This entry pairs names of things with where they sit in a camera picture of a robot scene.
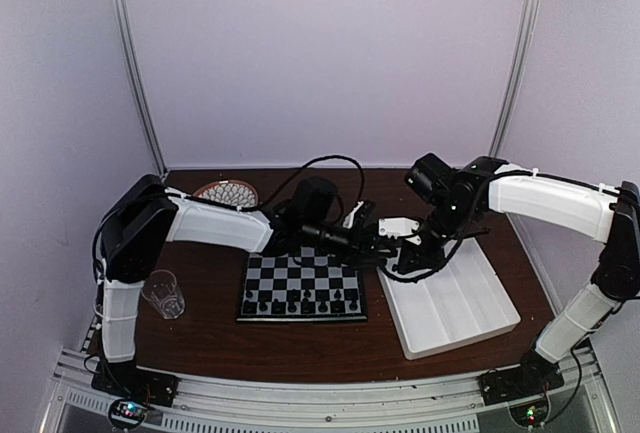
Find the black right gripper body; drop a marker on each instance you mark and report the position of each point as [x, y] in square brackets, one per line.
[434, 258]

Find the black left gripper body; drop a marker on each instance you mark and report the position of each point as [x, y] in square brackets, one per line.
[354, 249]

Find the white plastic tray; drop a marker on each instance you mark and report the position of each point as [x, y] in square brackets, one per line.
[463, 304]

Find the black white chessboard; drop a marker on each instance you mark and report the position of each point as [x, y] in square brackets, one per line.
[308, 269]

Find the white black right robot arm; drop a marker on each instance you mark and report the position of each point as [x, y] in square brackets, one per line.
[597, 225]

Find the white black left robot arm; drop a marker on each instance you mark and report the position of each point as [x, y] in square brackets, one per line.
[139, 227]

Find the floral ceramic plate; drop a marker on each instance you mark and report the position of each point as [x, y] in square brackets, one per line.
[230, 192]

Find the clear drinking glass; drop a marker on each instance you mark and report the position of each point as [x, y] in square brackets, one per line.
[162, 292]

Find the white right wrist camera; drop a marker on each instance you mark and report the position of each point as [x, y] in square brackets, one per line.
[400, 228]

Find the front aluminium rail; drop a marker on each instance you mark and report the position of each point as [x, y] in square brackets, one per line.
[446, 404]

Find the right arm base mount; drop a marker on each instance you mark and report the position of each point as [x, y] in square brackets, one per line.
[520, 390]

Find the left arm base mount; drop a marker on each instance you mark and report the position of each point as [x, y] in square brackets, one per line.
[136, 399]

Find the right aluminium frame post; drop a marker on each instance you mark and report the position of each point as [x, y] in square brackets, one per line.
[527, 23]

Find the aluminium frame post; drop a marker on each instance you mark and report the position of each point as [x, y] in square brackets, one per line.
[137, 87]
[527, 23]

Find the left aluminium frame post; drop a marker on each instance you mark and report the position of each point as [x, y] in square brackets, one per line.
[137, 87]

